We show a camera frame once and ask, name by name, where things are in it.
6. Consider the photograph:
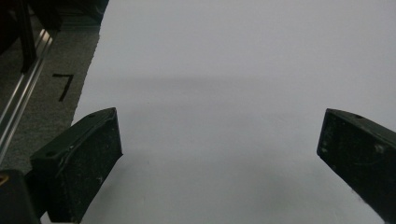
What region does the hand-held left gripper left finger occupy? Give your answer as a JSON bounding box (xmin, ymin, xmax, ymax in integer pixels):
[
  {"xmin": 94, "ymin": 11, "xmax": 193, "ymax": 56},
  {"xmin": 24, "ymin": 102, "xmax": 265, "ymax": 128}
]
[{"xmin": 25, "ymin": 106, "xmax": 123, "ymax": 224}]

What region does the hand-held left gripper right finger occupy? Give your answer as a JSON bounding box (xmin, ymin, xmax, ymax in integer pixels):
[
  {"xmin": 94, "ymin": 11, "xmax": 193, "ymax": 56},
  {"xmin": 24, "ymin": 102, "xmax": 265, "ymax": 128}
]
[{"xmin": 316, "ymin": 107, "xmax": 396, "ymax": 224}]

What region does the black metal stand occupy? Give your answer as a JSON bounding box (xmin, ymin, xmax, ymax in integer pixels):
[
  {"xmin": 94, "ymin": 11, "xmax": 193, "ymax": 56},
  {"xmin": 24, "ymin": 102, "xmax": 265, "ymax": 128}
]
[{"xmin": 14, "ymin": 0, "xmax": 39, "ymax": 75}]

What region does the aluminium frame rail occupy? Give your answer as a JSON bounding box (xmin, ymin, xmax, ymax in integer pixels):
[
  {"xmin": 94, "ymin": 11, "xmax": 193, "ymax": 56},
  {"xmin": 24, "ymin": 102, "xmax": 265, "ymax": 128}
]
[{"xmin": 0, "ymin": 28, "xmax": 54, "ymax": 162}]

